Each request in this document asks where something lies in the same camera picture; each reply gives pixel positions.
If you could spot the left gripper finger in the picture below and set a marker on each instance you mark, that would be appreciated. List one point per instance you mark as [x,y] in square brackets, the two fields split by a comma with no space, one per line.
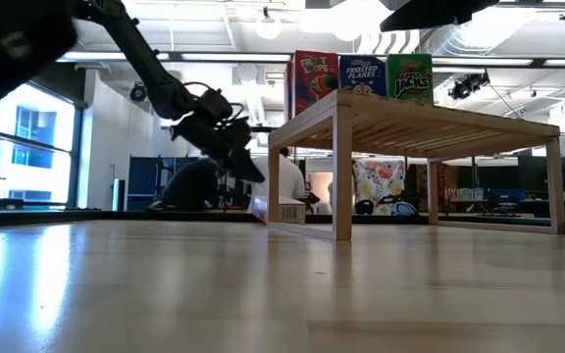
[237,166]
[253,169]

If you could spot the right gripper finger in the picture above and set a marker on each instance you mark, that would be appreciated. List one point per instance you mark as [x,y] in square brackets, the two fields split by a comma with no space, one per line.
[425,12]

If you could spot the red Froot Loops cereal box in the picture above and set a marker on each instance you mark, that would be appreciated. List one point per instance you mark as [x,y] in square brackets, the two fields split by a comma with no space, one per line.
[317,81]
[292,213]

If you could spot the green Apple Jacks cereal box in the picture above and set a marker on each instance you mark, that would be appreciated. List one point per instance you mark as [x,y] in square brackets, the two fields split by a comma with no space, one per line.
[410,78]

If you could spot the blue Frosted Flakes cereal box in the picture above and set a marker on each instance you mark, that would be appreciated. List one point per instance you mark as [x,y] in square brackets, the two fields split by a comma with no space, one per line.
[362,73]

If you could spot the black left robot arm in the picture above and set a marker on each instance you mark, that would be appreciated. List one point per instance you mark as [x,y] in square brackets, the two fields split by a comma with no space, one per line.
[17,44]

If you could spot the wooden slatted shelf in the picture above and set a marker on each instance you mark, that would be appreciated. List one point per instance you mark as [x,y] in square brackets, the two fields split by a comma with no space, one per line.
[342,171]

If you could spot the long ceiling light bar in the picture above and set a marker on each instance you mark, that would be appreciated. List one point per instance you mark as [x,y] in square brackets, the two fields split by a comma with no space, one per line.
[214,57]

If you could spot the blue partition panel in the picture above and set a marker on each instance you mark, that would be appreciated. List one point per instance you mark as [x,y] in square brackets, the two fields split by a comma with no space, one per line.
[140,181]

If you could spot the round white pendant lamp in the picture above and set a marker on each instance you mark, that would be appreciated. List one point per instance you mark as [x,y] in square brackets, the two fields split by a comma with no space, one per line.
[269,28]

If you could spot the floral patterned cloth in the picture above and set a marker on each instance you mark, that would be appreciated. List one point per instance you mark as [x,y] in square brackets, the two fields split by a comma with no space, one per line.
[378,184]

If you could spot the black computer monitor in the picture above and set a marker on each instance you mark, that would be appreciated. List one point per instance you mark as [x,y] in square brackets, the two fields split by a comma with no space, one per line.
[545,174]

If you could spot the silver ventilation duct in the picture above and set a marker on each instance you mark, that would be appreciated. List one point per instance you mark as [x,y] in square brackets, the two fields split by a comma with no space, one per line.
[459,41]

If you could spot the black ceiling-hung camera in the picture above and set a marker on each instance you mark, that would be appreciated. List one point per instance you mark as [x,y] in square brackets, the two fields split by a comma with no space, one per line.
[466,87]

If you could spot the black wall-mounted device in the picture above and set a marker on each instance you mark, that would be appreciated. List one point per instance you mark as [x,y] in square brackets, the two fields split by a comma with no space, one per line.
[138,92]

